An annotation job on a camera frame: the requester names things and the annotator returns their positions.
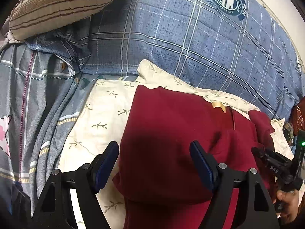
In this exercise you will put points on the red snack bag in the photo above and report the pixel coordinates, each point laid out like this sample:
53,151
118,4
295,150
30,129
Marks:
297,118

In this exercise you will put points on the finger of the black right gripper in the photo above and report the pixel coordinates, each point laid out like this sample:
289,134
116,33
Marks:
275,161

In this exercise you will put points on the dark red fleece garment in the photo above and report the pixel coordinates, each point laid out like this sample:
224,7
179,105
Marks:
157,177

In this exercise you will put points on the person's right hand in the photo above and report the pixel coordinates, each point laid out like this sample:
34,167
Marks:
291,202

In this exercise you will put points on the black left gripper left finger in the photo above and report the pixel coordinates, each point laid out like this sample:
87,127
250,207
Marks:
54,208

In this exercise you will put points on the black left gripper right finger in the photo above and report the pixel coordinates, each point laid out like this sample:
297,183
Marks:
253,206

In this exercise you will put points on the blue plaid pillow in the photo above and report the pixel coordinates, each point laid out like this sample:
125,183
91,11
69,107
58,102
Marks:
235,46

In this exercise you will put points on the beige striped pillow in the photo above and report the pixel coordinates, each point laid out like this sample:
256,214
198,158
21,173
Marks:
33,17

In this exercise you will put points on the grey star pattern bedsheet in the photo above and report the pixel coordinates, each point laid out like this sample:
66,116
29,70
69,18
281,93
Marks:
41,99

